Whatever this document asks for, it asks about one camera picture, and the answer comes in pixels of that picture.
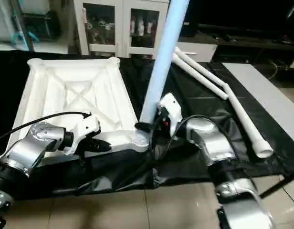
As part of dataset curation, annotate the white plastic table top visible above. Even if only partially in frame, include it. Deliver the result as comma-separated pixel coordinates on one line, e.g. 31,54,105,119
6,57,150,165

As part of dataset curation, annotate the black work mat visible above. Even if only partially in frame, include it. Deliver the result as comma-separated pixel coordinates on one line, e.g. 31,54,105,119
0,49,291,201

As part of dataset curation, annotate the white drawer unit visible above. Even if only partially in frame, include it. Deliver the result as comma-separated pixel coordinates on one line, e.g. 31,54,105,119
171,42,218,62

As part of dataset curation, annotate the white glass door cabinet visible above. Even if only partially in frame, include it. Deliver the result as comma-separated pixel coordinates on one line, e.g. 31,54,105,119
73,0,171,59

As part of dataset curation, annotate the white flat board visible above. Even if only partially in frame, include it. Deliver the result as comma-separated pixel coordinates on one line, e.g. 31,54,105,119
222,62,294,136

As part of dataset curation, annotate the teal plastic object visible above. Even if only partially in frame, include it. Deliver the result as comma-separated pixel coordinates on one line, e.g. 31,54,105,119
11,31,40,48

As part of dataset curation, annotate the black metal bench leg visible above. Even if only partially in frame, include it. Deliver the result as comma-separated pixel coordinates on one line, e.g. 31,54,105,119
259,174,294,198

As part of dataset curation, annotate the black glossy screen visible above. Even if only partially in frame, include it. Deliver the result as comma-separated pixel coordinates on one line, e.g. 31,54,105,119
197,0,294,34

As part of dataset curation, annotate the grey metal pole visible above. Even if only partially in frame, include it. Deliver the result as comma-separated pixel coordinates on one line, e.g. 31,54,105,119
9,0,33,51

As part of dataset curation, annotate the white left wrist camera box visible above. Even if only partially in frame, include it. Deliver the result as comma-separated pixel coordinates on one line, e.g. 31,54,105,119
63,114,102,156

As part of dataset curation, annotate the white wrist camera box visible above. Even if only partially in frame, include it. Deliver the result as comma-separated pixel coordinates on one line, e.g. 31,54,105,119
63,114,102,156
158,93,183,139

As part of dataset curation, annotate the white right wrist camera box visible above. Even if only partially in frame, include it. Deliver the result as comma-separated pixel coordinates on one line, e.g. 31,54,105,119
158,93,183,139

